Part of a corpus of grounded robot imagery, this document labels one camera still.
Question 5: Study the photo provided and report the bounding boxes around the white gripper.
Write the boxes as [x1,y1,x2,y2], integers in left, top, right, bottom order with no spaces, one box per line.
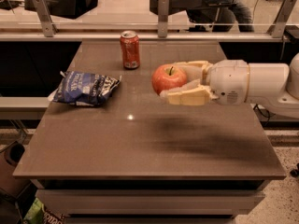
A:
[159,60,249,105]

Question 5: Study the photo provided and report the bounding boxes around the red apple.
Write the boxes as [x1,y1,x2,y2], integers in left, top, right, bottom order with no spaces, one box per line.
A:
[151,64,187,94]

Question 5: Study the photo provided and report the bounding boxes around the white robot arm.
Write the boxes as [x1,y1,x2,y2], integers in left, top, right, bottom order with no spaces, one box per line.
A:
[160,58,299,119]

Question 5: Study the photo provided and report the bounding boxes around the seated person in jeans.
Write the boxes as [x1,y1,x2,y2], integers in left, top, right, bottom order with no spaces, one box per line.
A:
[187,0,254,32]

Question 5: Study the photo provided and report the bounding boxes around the orange soda can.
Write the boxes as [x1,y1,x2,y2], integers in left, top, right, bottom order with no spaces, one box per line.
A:
[120,31,140,69]

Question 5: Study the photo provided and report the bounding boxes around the brown table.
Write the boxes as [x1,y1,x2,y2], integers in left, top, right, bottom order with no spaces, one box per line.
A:
[14,41,285,224]

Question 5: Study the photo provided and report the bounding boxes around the blue chip bag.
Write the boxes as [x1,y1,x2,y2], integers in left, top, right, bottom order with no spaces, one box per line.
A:
[48,71,121,106]

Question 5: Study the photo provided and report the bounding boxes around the black caster wheel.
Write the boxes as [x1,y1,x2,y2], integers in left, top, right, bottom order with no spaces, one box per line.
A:
[290,163,299,177]

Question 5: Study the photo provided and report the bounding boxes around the glass railing panel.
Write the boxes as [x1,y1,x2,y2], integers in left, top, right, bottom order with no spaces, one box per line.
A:
[0,0,299,33]

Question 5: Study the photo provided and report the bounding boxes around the grey bin with hole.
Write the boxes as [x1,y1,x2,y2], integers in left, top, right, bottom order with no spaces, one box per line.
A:
[0,141,29,198]

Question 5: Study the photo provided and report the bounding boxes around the green snack bag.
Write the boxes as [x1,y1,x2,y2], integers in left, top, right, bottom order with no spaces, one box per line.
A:
[22,198,64,224]

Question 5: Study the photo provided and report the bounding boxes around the black cable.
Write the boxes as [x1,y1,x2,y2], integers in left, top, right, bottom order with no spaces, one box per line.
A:
[252,39,288,126]

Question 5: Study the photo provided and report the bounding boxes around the middle metal bracket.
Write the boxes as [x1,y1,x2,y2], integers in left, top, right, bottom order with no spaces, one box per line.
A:
[158,0,169,38]

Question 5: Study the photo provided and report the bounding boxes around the metal bracket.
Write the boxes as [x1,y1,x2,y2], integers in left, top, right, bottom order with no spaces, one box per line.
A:
[267,0,297,38]
[32,0,57,37]
[158,0,169,38]

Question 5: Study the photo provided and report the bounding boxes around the right metal bracket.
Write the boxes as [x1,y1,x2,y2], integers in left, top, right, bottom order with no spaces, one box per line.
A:
[267,0,297,38]

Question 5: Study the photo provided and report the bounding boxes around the left metal bracket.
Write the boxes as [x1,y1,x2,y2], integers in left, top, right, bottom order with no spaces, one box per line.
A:
[32,0,57,37]

